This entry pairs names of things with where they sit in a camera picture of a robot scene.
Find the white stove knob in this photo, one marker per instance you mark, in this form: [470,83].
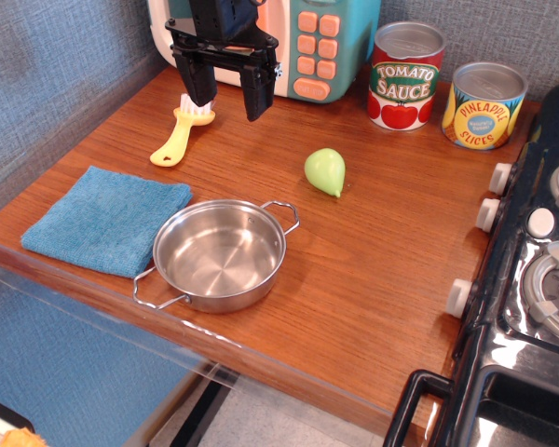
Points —
[487,214]
[458,297]
[499,178]

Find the silver metal pot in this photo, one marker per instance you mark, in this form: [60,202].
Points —
[221,255]

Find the white stove knob middle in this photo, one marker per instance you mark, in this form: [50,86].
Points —
[487,214]

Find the pineapple slices can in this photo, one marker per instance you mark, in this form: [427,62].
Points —
[483,105]

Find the orange object bottom left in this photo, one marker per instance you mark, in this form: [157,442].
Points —
[22,437]

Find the yellow dish brush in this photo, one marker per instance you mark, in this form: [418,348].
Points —
[187,115]

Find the green toy pear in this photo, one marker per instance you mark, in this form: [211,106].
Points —
[325,169]

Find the teal toy microwave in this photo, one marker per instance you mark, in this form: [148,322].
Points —
[322,44]

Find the white stove knob bottom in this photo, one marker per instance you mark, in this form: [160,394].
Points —
[458,297]

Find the white stove knob top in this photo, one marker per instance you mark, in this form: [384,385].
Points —
[499,178]

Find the tomato sauce can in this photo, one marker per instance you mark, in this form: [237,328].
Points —
[405,69]

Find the black toy stove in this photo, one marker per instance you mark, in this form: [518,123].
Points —
[504,388]

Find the blue folded cloth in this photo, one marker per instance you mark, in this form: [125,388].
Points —
[107,222]

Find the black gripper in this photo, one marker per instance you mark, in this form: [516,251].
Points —
[225,34]

